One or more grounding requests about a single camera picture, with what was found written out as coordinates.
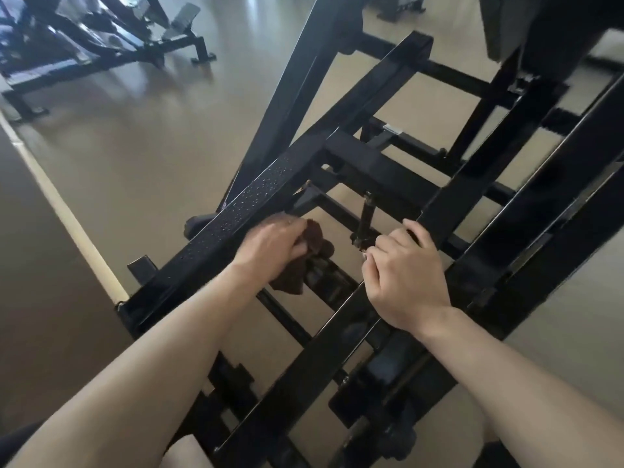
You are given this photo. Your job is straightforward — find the person's right forearm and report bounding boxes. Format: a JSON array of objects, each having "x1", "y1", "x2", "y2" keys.
[{"x1": 414, "y1": 307, "x2": 624, "y2": 468}]

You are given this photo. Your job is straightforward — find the black adjustment pin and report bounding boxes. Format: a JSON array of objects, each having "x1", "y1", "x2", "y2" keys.
[{"x1": 351, "y1": 190, "x2": 377, "y2": 252}]

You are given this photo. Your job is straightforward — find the person's left forearm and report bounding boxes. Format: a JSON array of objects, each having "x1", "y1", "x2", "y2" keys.
[{"x1": 7, "y1": 260, "x2": 275, "y2": 468}]

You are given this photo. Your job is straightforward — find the black gym machine with footplates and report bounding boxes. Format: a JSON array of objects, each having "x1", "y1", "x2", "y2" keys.
[{"x1": 0, "y1": 0, "x2": 218, "y2": 123}]

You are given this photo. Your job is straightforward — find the black machine base foot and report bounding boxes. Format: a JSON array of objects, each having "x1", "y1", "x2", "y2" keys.
[{"x1": 365, "y1": 0, "x2": 426, "y2": 21}]

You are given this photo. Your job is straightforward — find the person's right hand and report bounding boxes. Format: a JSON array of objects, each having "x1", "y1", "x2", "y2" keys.
[{"x1": 363, "y1": 219, "x2": 453, "y2": 335}]

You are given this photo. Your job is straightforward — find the person's left hand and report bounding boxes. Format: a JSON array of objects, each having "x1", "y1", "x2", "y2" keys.
[{"x1": 232, "y1": 215, "x2": 313, "y2": 288}]

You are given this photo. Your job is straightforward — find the black gym machine frame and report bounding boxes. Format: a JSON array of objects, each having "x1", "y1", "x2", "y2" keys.
[{"x1": 114, "y1": 0, "x2": 624, "y2": 468}]

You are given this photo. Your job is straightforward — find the black padded machine seat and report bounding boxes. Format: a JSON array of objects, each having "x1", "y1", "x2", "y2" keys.
[{"x1": 477, "y1": 0, "x2": 624, "y2": 64}]

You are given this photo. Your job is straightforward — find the brown cleaning cloth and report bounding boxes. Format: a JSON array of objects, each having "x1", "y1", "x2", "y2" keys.
[{"x1": 269, "y1": 214, "x2": 337, "y2": 295}]

